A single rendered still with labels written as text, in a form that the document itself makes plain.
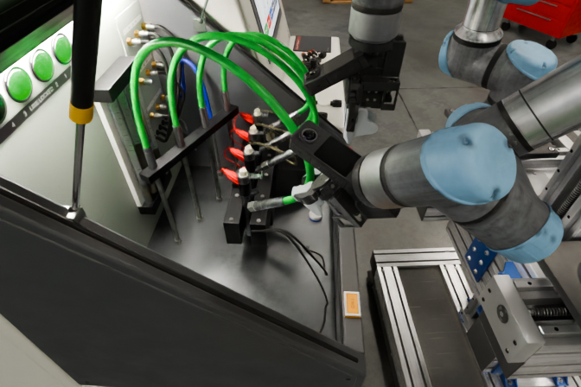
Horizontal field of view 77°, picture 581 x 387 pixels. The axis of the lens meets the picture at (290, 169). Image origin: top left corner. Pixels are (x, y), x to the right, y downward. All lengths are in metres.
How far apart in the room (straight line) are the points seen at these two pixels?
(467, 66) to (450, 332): 1.04
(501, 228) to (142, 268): 0.41
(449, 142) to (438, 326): 1.36
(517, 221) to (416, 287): 1.33
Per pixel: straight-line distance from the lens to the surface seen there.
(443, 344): 1.65
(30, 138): 0.68
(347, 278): 0.82
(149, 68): 1.04
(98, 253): 0.50
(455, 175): 0.35
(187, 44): 0.59
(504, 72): 1.06
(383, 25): 0.58
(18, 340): 0.82
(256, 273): 0.96
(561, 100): 0.52
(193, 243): 1.04
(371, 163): 0.44
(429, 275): 1.79
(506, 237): 0.44
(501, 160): 0.38
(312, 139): 0.49
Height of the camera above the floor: 1.64
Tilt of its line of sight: 42 degrees down
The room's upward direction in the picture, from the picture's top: straight up
